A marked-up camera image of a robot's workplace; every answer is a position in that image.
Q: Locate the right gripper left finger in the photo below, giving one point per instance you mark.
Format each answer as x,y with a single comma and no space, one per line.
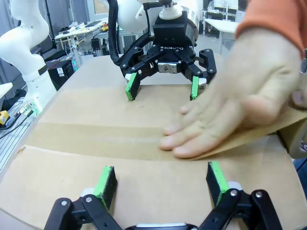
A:
105,191

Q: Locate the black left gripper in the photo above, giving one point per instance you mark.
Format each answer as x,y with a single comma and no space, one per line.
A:
170,36

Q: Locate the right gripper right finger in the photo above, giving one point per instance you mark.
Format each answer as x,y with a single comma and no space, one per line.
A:
217,182

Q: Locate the brown paper sheet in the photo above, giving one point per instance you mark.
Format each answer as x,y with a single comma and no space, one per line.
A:
239,141

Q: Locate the large brown cardboard box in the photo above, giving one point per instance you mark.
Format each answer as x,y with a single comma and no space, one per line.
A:
156,187

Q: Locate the person's right forearm orange sleeve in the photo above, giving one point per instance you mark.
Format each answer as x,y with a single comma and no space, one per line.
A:
275,16

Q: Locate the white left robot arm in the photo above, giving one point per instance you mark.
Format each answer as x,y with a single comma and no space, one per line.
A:
31,79

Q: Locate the yellow emergency stop box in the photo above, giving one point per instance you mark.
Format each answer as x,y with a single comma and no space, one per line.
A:
3,118

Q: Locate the person's right hand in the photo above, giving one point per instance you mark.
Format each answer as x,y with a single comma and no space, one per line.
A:
251,91

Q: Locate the person's left hand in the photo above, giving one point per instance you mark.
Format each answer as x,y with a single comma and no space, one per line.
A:
301,99

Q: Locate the white table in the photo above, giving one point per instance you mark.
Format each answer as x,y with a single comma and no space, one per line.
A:
223,26

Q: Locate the black keyboard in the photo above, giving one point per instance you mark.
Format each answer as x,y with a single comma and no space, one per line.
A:
93,23

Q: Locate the light wooden work table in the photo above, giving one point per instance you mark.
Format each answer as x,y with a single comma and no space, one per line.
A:
76,32

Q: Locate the black computer case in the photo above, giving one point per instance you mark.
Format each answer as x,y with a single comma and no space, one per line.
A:
60,73

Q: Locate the green lit circuit board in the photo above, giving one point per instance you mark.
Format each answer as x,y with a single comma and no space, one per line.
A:
30,108

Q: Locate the black tripod pole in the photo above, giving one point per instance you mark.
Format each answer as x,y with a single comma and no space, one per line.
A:
49,19

